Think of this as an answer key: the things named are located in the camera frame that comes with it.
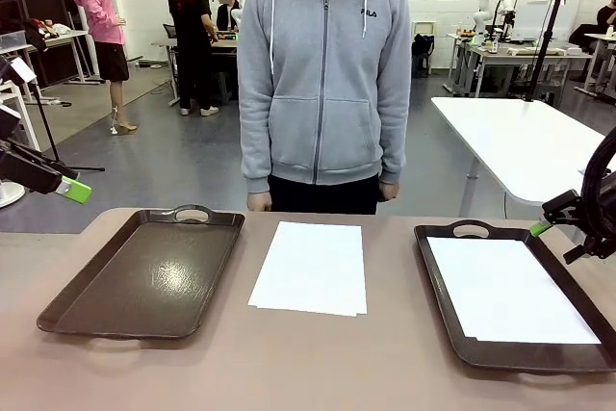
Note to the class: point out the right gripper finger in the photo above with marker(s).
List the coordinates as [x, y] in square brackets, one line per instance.
[584, 250]
[563, 209]

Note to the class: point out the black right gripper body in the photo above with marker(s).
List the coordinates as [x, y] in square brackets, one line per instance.
[601, 213]

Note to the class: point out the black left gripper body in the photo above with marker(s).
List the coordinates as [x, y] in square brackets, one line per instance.
[14, 163]

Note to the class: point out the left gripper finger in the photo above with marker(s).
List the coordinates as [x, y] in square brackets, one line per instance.
[74, 191]
[53, 164]

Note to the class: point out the white A4 paper stack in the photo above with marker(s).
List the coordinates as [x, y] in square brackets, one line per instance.
[308, 271]

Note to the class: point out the person's left forearm grey sleeve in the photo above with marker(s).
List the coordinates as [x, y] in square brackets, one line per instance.
[394, 146]

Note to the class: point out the person's right forearm grey sleeve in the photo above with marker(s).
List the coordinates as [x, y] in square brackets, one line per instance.
[255, 151]

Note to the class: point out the person's left hand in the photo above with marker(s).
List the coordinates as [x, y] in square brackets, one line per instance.
[388, 191]

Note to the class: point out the person's right hand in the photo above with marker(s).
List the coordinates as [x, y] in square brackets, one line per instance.
[259, 201]

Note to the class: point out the white round stand base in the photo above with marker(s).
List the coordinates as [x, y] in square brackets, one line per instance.
[9, 194]

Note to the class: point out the large white table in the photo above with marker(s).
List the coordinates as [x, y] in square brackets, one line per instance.
[505, 141]

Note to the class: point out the black tripod with white panel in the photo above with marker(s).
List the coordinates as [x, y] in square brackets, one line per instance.
[21, 69]

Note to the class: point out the clear plastic storage box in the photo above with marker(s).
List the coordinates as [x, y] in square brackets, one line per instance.
[12, 40]

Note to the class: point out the white cluttered side table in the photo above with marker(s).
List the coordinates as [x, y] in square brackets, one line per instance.
[67, 35]

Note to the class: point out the dark cloth pile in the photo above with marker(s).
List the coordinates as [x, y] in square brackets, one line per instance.
[36, 31]

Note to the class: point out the long grey work table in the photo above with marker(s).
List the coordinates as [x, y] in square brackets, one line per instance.
[524, 54]

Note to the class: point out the mannequin in pink hoodie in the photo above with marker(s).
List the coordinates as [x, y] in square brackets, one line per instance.
[94, 2]

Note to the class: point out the black office chair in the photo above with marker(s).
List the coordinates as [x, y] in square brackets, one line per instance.
[584, 35]

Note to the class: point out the seated person with black hair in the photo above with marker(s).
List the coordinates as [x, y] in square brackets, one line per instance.
[607, 16]

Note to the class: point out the man in black t-shirt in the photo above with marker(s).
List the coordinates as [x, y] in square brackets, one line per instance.
[188, 11]

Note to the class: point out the black backpack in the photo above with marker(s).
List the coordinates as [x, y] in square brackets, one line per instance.
[423, 52]

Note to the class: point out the wooden top work table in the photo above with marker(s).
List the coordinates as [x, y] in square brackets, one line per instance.
[226, 43]

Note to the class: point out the seated person in black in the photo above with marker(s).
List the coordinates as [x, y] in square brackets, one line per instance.
[226, 16]

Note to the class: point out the black trousers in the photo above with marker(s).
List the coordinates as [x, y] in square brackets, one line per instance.
[322, 197]

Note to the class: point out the grey zip hoodie torso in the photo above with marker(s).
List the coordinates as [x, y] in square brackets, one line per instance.
[327, 93]

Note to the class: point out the black camera pole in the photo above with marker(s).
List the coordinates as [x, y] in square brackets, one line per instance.
[546, 45]

